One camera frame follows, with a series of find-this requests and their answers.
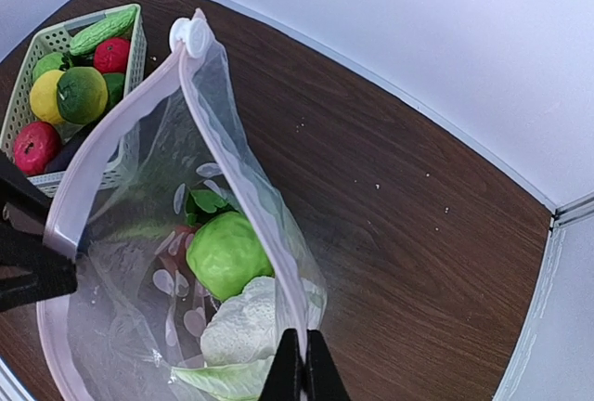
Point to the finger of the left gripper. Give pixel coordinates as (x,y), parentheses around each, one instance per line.
(47,274)
(20,192)

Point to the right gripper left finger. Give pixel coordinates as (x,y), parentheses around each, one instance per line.
(284,379)

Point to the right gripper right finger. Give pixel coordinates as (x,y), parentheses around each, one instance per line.
(322,380)

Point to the white toy cauliflower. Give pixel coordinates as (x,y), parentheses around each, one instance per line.
(238,345)

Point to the yellow orange toy fruit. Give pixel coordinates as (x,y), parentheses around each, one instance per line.
(44,97)

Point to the green toy lime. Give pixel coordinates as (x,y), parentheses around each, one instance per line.
(226,254)

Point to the red orange toy carrot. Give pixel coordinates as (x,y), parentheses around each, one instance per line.
(173,251)

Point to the clear zip top bag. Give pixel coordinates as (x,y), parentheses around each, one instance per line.
(129,323)

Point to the dark purple toy eggplant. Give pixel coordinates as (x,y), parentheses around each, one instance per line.
(63,159)

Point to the red toy apple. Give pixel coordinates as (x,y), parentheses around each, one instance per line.
(35,147)

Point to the dark green toy pepper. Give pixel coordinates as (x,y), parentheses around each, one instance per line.
(82,95)

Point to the striped green toy watermelon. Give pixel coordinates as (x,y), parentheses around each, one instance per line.
(52,61)

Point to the dark green toy cucumber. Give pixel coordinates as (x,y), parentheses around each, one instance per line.
(115,82)

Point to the red toy fruit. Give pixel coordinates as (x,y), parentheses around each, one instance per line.
(111,56)

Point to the dark green leafy toy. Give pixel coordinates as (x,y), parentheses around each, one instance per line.
(203,205)

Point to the green toy leaf vegetable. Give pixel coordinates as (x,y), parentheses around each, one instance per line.
(115,24)

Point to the right aluminium frame post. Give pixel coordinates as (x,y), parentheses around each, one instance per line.
(573,214)

